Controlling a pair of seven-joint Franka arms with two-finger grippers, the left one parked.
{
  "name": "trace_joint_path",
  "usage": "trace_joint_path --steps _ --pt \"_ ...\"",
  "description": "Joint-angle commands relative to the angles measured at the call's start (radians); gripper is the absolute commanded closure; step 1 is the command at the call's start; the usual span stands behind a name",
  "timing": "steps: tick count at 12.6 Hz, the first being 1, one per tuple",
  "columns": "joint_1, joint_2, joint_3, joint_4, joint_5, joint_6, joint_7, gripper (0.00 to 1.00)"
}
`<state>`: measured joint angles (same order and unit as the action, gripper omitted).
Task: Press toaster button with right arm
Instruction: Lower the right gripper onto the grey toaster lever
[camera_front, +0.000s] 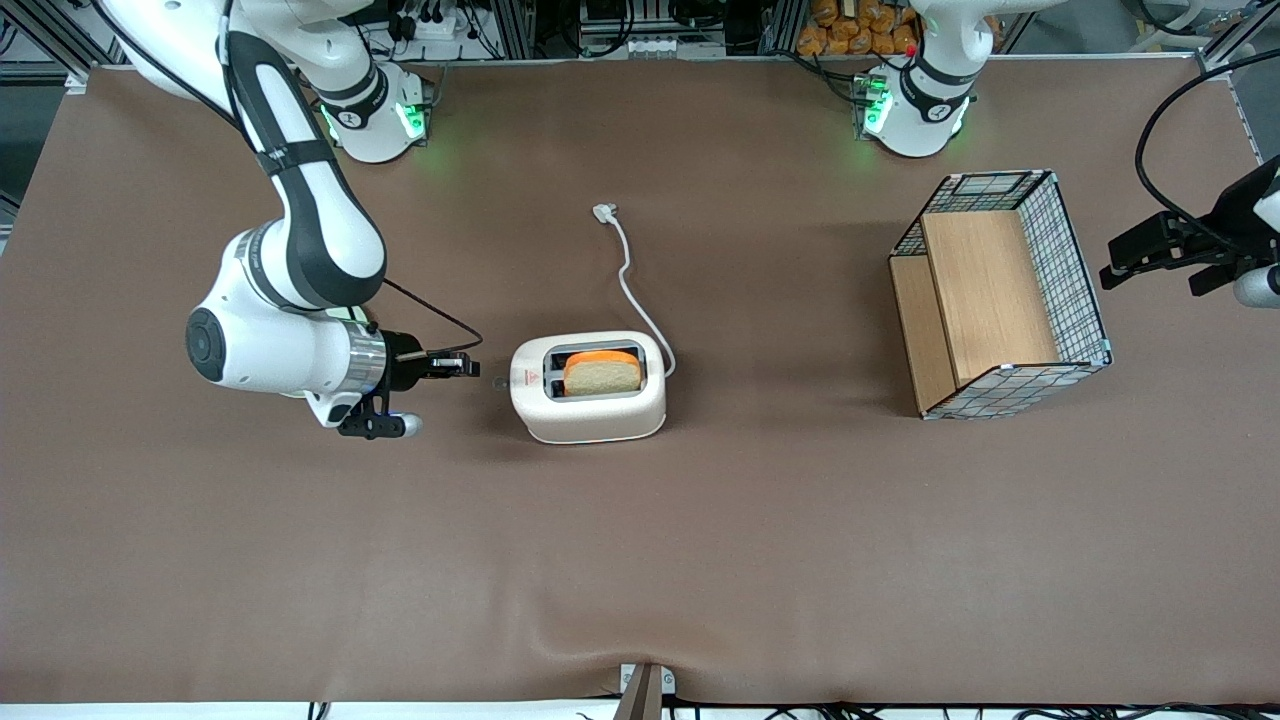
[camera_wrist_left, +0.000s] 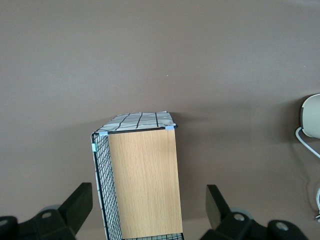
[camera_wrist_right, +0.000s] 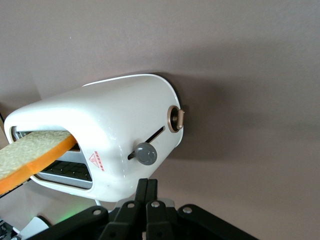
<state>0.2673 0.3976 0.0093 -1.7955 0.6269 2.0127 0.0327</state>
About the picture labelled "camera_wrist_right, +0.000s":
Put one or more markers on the grey toaster lever knob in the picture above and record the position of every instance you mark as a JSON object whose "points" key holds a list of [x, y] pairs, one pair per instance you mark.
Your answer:
{"points": [[146, 153]]}

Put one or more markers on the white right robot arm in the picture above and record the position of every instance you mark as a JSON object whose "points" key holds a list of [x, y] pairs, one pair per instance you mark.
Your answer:
{"points": [[36, 227]]}

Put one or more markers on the brown table mat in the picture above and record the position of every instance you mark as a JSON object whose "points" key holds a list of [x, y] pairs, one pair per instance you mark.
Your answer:
{"points": [[225, 50]]}

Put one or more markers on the copper toaster dial knob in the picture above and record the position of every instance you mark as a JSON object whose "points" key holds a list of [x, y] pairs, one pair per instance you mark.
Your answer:
{"points": [[175, 118]]}

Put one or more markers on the white two-slot toaster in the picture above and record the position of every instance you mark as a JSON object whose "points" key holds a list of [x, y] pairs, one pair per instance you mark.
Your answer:
{"points": [[112, 112]]}

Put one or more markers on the bread slice with orange crust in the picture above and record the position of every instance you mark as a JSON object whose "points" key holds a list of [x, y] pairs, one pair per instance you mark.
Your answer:
{"points": [[25, 152]]}

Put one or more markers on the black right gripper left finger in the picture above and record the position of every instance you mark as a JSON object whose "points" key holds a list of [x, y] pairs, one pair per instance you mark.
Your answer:
{"points": [[125, 225]]}

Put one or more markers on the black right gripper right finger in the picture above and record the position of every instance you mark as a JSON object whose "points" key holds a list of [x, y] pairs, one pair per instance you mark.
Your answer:
{"points": [[170, 227]]}

